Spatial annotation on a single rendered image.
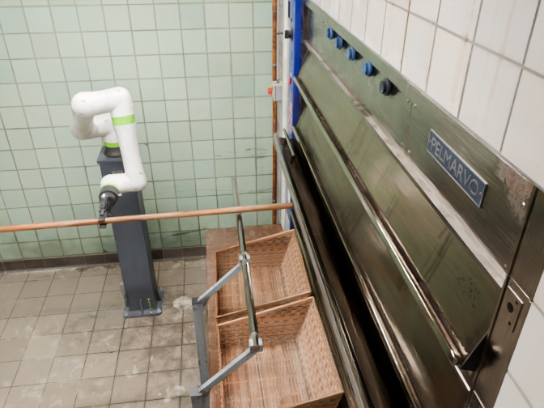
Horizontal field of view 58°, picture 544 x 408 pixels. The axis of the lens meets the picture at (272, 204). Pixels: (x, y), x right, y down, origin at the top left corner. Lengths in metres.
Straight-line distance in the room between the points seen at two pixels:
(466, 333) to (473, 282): 0.10
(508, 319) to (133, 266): 2.77
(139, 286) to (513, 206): 2.91
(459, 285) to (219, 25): 2.60
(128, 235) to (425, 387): 2.36
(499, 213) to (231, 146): 2.84
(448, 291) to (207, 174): 2.81
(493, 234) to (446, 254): 0.18
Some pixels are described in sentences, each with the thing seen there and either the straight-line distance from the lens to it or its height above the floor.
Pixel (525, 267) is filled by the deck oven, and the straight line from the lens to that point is 0.85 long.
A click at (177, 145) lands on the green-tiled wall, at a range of 3.59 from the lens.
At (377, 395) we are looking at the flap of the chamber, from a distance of 1.33.
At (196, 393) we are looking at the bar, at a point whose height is 0.95.
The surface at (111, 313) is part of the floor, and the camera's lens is 3.71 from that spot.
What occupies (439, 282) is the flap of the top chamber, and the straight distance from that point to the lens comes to 1.10.
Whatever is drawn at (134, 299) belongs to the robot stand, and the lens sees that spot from 3.57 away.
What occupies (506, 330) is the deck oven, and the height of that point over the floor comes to 1.84.
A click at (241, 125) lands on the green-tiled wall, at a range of 3.53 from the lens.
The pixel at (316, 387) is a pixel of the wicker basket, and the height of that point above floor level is 0.66.
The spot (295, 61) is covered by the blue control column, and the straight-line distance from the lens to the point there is 2.57.
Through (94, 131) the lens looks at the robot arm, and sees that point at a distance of 2.93.
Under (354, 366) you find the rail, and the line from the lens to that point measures 1.34.
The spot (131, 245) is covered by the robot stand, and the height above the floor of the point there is 0.58.
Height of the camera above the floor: 2.45
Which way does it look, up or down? 31 degrees down
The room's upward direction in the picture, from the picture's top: straight up
